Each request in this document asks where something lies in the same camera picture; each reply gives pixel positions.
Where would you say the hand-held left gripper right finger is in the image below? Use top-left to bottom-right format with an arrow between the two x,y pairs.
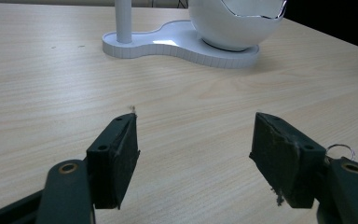
249,111 -> 328,209

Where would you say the white stand with pole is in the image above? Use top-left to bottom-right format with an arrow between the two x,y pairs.
102,0 -> 260,70

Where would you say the white egg-shaped bowl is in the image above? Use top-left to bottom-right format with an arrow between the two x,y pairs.
187,0 -> 288,52

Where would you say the black cable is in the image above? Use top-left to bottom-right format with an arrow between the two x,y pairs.
150,0 -> 189,9

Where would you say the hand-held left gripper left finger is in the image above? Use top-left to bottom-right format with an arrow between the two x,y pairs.
86,112 -> 141,210

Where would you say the small silver ring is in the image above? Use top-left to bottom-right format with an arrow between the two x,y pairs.
324,143 -> 356,161

